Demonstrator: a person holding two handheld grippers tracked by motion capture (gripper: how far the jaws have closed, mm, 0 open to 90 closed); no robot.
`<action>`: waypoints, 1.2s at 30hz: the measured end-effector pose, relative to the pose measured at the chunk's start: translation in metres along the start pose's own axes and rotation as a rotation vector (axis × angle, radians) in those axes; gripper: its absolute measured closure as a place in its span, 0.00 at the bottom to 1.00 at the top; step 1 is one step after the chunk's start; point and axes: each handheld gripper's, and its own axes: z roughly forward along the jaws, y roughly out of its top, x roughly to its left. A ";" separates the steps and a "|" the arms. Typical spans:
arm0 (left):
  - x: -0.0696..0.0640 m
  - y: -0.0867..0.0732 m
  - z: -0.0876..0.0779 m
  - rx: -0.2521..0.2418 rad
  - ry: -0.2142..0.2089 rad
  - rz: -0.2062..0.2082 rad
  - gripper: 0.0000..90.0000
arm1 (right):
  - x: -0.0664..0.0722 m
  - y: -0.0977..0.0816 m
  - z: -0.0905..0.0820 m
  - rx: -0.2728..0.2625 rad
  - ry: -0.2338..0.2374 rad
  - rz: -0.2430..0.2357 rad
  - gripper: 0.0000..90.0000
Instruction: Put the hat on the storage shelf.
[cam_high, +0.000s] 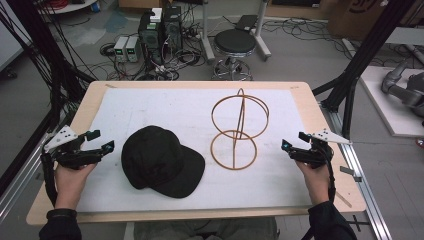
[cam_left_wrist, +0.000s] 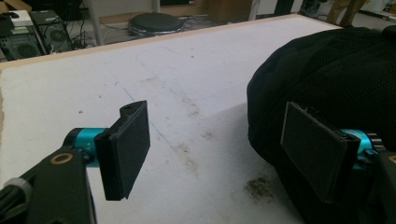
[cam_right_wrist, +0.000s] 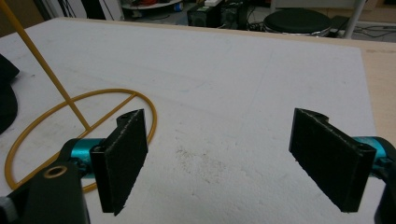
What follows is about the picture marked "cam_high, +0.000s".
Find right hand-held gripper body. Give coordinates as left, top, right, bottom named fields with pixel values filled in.
left=288, top=128, right=353, bottom=169

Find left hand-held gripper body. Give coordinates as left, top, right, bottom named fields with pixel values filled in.
left=40, top=125, right=103, bottom=170

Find person's left hand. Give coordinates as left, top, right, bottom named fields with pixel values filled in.
left=53, top=162, right=98, bottom=211

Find person's right hand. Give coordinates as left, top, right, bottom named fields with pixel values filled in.
left=294, top=159, right=332, bottom=205

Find black baseball cap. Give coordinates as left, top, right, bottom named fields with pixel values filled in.
left=120, top=125, right=206, bottom=200

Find white floor board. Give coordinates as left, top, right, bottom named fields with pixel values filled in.
left=359, top=65, right=424, bottom=139

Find white table mat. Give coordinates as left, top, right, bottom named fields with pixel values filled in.
left=76, top=87, right=313, bottom=214

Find grey bench power supply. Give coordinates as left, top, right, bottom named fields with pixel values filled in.
left=125, top=35, right=142, bottom=64
left=113, top=35, right=130, bottom=64

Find black computer tower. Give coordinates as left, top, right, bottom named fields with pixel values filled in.
left=137, top=11, right=165, bottom=67
left=162, top=5, right=184, bottom=56

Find person's legs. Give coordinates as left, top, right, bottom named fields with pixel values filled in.
left=132, top=217, right=280, bottom=240

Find black round stool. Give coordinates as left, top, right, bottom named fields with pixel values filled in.
left=211, top=28, right=258, bottom=82

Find dark flat laptop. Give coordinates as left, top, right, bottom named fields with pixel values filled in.
left=234, top=14, right=260, bottom=33

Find white metal stand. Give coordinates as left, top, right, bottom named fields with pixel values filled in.
left=199, top=0, right=273, bottom=65

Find white round table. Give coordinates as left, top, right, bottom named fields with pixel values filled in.
left=37, top=0, right=98, bottom=15

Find brown cardboard box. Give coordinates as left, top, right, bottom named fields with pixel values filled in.
left=327, top=0, right=424, bottom=42

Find white small box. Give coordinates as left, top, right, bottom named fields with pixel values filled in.
left=149, top=7, right=164, bottom=24

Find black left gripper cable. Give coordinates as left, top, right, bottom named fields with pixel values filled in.
left=40, top=151, right=58, bottom=208

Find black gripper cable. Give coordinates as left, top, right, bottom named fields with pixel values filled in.
left=40, top=151, right=58, bottom=208
left=323, top=146, right=337, bottom=203

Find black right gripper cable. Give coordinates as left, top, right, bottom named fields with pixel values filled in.
left=323, top=146, right=337, bottom=203

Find grey metal bracket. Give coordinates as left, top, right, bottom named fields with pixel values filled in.
left=339, top=165, right=363, bottom=183

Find copper wire hat stand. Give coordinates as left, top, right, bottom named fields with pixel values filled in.
left=209, top=87, right=270, bottom=171

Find aluminium rail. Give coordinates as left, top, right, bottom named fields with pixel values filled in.
left=0, top=132, right=58, bottom=222
left=320, top=102, right=394, bottom=240

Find black metal frame with cables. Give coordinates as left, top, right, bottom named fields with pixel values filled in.
left=0, top=0, right=98, bottom=198

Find black floor cables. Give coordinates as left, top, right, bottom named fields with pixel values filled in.
left=262, top=17, right=356, bottom=62

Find tangle of floor cables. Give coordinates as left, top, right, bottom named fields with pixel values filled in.
left=99, top=19, right=216, bottom=82

